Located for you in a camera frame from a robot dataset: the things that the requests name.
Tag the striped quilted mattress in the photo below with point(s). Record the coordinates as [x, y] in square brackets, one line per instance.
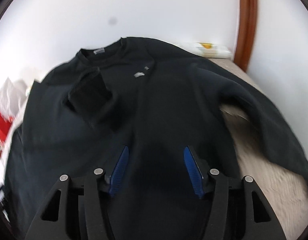
[286, 191]

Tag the black sweatshirt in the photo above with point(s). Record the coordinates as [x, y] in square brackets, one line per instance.
[157, 99]

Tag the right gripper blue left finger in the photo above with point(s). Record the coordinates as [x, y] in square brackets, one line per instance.
[117, 174]

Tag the brown wooden door frame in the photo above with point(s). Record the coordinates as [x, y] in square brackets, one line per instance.
[246, 33]

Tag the white Miniso plastic bag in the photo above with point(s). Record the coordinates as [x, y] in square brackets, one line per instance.
[12, 98]

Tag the red paper shopping bag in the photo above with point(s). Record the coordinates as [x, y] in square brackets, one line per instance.
[5, 125]

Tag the white duck-print pad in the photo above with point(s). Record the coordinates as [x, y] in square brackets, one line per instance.
[208, 50]

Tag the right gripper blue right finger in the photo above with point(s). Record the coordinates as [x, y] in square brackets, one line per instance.
[193, 172]

